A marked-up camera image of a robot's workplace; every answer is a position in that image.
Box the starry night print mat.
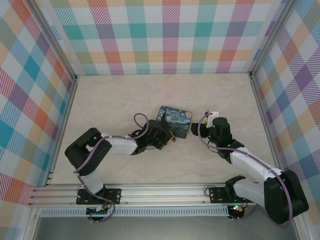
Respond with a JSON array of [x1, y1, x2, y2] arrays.
[[155, 105, 194, 139]]

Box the small controller board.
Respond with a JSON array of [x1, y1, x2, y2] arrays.
[[229, 204, 245, 214], [86, 206, 112, 216]]

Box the aluminium frame side rail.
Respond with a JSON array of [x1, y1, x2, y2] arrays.
[[44, 74, 80, 188], [249, 72, 283, 176]]

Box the wide aluminium frame beam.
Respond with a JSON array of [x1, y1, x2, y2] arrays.
[[26, 183, 257, 208]]

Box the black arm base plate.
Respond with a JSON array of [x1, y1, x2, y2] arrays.
[[208, 187, 252, 205], [76, 187, 123, 205]]

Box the white slotted cable duct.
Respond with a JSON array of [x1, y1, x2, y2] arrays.
[[39, 208, 232, 218]]

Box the aluminium frame post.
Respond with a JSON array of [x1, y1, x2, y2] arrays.
[[29, 0, 80, 82], [248, 0, 301, 78]]

